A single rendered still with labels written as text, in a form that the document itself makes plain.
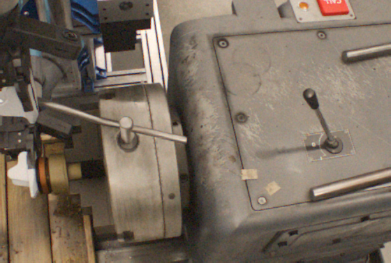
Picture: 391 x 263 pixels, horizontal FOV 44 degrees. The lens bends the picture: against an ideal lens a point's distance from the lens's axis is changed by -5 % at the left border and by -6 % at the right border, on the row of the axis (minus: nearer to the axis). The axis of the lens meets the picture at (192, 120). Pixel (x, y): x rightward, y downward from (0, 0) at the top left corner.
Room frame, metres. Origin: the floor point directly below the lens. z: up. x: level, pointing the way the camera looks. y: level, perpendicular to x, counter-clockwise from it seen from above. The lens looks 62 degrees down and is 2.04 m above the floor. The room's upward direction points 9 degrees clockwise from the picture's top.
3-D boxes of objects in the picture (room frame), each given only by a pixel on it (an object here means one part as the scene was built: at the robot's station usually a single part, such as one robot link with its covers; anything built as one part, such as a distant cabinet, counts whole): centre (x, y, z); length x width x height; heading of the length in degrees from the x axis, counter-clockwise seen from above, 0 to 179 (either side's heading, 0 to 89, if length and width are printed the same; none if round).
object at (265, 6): (0.68, -0.09, 1.24); 0.09 x 0.08 x 0.03; 108
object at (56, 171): (0.34, 0.25, 1.08); 0.09 x 0.09 x 0.09; 18
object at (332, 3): (0.74, -0.25, 1.26); 0.06 x 0.06 x 0.02; 18
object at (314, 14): (0.73, -0.23, 1.23); 0.13 x 0.08 x 0.05; 108
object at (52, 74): (0.59, 0.39, 0.98); 0.11 x 0.08 x 0.11; 162
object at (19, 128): (0.42, 0.35, 1.08); 0.12 x 0.09 x 0.08; 17
